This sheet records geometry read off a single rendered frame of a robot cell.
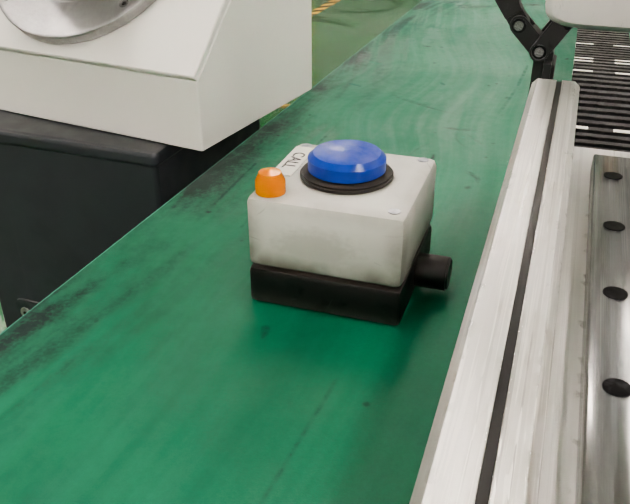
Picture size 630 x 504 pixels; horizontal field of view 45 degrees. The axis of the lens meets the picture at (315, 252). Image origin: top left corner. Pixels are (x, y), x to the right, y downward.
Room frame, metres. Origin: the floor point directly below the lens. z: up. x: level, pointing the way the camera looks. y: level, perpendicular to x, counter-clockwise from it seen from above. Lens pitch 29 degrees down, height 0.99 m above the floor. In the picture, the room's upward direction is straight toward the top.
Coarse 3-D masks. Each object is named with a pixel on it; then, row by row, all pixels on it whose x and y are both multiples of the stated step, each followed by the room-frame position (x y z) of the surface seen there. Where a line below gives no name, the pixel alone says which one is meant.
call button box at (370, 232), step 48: (288, 192) 0.34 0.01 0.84; (336, 192) 0.33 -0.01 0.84; (384, 192) 0.33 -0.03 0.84; (432, 192) 0.37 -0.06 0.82; (288, 240) 0.32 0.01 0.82; (336, 240) 0.32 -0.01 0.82; (384, 240) 0.31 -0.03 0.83; (288, 288) 0.32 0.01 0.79; (336, 288) 0.31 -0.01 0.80; (384, 288) 0.31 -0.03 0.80; (432, 288) 0.33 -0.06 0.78
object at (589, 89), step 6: (582, 84) 0.60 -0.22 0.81; (588, 84) 0.60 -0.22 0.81; (594, 84) 0.60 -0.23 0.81; (582, 90) 0.59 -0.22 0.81; (588, 90) 0.59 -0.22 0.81; (594, 90) 0.59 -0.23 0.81; (600, 90) 0.59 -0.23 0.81; (606, 90) 0.60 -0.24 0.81; (612, 90) 0.59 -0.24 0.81; (618, 90) 0.59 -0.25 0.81; (624, 90) 0.59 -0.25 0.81; (612, 96) 0.58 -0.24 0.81; (618, 96) 0.58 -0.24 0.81; (624, 96) 0.58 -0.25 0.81
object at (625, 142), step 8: (576, 136) 0.53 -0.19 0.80; (584, 136) 0.53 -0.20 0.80; (592, 136) 0.52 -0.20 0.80; (600, 136) 0.52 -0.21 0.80; (608, 136) 0.52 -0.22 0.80; (616, 136) 0.52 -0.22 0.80; (576, 144) 0.52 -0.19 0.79; (584, 144) 0.52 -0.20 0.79; (592, 144) 0.51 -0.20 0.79; (600, 144) 0.51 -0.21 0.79; (608, 144) 0.51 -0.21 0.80; (616, 144) 0.51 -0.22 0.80; (624, 144) 0.51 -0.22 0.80
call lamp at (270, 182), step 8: (264, 168) 0.34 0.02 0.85; (272, 168) 0.34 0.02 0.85; (256, 176) 0.34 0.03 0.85; (264, 176) 0.33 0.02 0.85; (272, 176) 0.33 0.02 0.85; (280, 176) 0.33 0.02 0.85; (256, 184) 0.33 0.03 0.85; (264, 184) 0.33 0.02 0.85; (272, 184) 0.33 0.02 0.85; (280, 184) 0.33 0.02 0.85; (256, 192) 0.33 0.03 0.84; (264, 192) 0.33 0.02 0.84; (272, 192) 0.33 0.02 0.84; (280, 192) 0.33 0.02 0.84
